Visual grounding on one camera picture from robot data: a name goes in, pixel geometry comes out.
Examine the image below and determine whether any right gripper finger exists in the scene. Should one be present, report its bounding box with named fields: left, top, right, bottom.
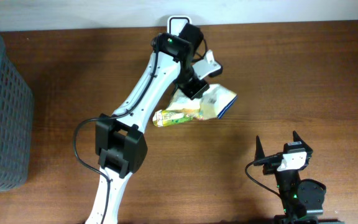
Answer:
left=292, top=131, right=311, bottom=149
left=254, top=136, right=265, bottom=161

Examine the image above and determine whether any green drink carton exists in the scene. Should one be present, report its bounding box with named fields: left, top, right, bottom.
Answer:
left=152, top=110, right=194, bottom=127

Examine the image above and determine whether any yellow snack bag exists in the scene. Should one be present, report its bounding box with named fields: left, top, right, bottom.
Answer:
left=166, top=84, right=237, bottom=120

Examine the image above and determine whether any grey plastic mesh basket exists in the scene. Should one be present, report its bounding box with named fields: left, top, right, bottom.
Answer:
left=0, top=36, right=34, bottom=192

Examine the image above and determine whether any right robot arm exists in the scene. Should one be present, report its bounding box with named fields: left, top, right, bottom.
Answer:
left=245, top=131, right=340, bottom=224

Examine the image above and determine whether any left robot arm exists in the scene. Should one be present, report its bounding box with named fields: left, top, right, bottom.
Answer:
left=86, top=24, right=209, bottom=223

